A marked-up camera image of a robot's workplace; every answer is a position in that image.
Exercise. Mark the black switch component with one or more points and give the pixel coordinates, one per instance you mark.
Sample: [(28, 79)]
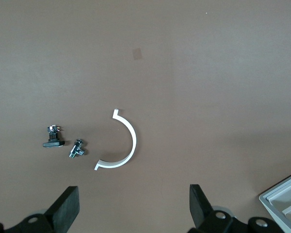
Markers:
[(53, 144)]

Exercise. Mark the white drawer cabinet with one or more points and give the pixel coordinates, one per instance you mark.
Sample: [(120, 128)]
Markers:
[(276, 201)]

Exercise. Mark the transparent tape patch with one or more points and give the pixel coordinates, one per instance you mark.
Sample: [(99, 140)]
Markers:
[(137, 54)]

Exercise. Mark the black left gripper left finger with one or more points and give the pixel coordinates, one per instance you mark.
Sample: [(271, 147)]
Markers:
[(63, 211)]

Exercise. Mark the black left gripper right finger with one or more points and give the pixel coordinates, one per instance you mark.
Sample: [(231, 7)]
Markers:
[(201, 211)]

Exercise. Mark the small metal valve fitting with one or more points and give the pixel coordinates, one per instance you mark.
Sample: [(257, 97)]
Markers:
[(75, 149)]

